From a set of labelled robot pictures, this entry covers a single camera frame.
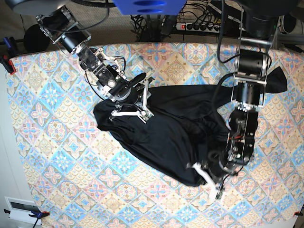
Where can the black round speaker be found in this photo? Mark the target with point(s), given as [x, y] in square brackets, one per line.
[35, 40]

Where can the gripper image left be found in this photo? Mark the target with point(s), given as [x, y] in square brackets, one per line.
[129, 91]

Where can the orange clamp lower right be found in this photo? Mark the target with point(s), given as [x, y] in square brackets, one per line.
[298, 213]

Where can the blue clamp lower left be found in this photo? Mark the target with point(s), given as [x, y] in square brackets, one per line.
[38, 215]

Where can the white wall vent box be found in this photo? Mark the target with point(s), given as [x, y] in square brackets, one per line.
[19, 204]

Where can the white round device upper right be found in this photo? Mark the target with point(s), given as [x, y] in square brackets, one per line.
[288, 23]

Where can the white power strip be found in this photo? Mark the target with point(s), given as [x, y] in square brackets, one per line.
[199, 27]

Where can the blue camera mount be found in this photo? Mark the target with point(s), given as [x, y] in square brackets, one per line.
[149, 7]

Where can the patterned tablecloth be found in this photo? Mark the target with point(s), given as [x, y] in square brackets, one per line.
[85, 179]

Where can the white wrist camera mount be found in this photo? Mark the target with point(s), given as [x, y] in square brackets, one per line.
[139, 108]
[216, 189]

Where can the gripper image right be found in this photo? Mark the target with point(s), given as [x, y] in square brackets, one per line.
[219, 166]

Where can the red black clamp upper left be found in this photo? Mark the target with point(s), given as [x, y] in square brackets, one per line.
[5, 59]

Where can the black t-shirt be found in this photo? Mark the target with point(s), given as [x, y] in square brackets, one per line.
[183, 129]

